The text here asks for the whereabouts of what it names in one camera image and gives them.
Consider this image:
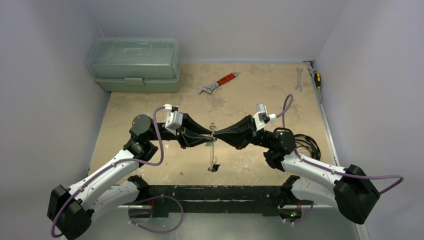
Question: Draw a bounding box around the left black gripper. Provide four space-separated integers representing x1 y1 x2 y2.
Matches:
147 113 213 149

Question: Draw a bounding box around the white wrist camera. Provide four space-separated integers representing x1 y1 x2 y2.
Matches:
164 104 184 135
253 103 277 132

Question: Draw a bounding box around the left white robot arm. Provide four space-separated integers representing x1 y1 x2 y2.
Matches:
47 107 213 240

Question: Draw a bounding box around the yellow black screwdriver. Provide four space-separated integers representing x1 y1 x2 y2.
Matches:
314 72 321 91

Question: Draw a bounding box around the silver open-end spanner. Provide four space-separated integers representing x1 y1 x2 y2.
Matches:
294 67 303 92

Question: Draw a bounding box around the red handled adjustable wrench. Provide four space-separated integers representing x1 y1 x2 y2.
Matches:
198 72 239 95

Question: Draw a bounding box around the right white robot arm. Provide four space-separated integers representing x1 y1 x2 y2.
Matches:
213 113 381 225

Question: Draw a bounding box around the green translucent plastic toolbox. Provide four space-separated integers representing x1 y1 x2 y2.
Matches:
87 37 182 93

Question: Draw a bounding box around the black cable bundle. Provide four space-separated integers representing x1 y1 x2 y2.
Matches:
274 127 322 162

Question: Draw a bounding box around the aluminium side rail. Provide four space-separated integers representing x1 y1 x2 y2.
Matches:
303 60 340 166

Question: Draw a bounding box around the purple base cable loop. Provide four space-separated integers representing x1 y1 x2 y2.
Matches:
127 194 184 234

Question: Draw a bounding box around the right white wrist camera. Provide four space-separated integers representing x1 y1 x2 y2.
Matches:
253 103 277 132

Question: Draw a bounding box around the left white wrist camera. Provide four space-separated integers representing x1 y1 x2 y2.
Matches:
164 104 184 135

